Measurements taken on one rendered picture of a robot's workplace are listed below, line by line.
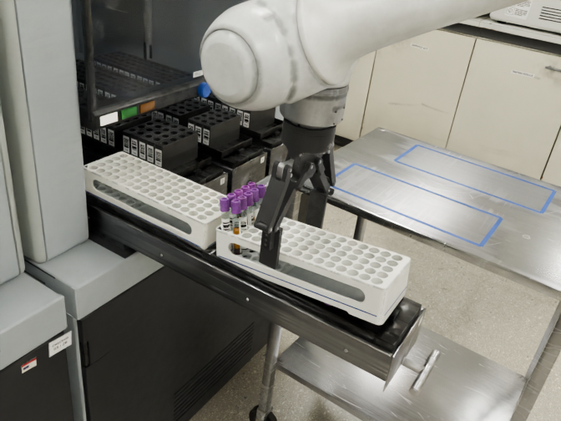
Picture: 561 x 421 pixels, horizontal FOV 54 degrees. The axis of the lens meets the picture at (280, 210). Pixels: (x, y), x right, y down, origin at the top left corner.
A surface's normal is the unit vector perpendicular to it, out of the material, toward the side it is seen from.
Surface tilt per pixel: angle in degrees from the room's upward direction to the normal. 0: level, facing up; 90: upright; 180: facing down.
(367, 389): 0
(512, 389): 0
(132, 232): 90
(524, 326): 0
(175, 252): 90
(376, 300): 90
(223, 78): 93
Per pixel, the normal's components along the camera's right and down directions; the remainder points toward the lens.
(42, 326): 0.84, 0.35
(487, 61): -0.56, 0.36
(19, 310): 0.11, -0.86
